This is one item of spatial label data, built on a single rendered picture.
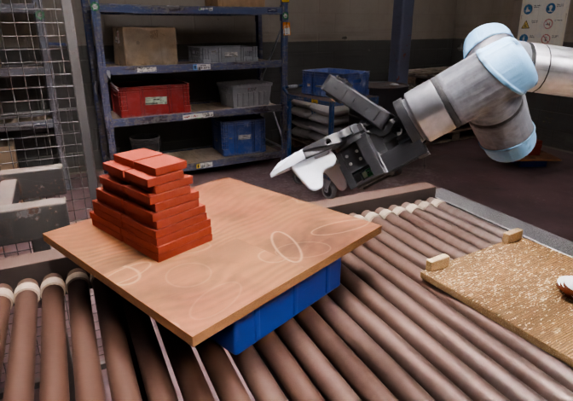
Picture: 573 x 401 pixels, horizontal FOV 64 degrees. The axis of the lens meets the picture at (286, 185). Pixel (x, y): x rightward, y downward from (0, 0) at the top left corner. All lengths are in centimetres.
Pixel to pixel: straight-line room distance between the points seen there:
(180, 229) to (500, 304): 63
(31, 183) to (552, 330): 141
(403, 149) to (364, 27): 572
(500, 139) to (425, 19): 637
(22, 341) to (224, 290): 38
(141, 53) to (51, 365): 381
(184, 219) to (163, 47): 376
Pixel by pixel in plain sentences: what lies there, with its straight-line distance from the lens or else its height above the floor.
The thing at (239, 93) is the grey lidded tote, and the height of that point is 79.
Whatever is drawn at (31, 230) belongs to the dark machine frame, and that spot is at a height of 96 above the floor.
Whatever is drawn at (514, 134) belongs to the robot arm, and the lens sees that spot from 70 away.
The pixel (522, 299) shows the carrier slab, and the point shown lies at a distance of 104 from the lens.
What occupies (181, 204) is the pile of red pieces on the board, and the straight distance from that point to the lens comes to 87.
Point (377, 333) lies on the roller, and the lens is 90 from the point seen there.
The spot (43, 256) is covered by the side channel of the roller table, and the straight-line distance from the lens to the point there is 119.
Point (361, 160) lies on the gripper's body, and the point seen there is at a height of 127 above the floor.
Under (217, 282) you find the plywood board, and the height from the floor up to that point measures 104.
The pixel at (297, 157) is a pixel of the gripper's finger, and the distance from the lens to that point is 63.
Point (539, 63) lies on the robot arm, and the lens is 81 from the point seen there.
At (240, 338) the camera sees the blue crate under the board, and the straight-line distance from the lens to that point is 81.
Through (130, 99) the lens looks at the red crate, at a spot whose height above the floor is 81.
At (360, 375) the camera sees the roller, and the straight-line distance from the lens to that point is 80.
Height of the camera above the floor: 144
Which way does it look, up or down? 19 degrees down
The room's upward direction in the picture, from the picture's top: straight up
